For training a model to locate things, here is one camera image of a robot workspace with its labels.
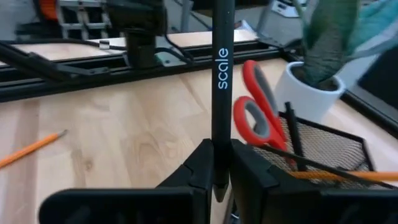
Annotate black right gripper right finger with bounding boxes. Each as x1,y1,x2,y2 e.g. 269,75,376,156
229,138,398,224

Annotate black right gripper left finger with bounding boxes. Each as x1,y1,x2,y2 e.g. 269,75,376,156
39,138,215,224

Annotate black ballpoint pen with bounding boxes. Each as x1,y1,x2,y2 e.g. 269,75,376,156
284,101,308,172
211,0,236,203
256,143,398,190

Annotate red handled scissors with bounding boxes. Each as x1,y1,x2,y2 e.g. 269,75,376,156
233,59,296,166

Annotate black mesh desk organizer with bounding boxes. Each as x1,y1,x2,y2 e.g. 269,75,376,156
248,110,398,190

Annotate yellow wooden pencil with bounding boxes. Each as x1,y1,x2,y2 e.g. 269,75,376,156
289,170,398,183
0,129,68,169

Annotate green plant in white pot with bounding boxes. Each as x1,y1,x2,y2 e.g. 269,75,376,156
273,0,398,124

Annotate black metal table frame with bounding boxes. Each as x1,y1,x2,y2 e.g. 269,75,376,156
0,39,398,141

